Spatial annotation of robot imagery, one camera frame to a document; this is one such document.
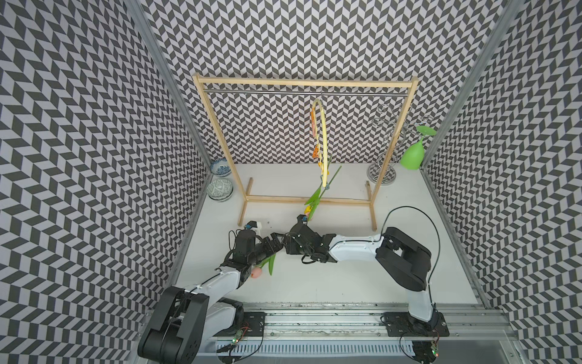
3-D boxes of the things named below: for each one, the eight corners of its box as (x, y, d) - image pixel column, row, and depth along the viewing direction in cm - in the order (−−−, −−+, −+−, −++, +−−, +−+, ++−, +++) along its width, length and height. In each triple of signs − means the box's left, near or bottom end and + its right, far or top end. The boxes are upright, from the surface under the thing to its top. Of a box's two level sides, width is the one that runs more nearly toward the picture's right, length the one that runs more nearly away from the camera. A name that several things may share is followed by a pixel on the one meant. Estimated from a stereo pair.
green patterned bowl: (206, 204, 104) (203, 198, 100) (212, 184, 111) (209, 179, 108) (231, 204, 104) (229, 198, 100) (236, 184, 111) (234, 179, 108)
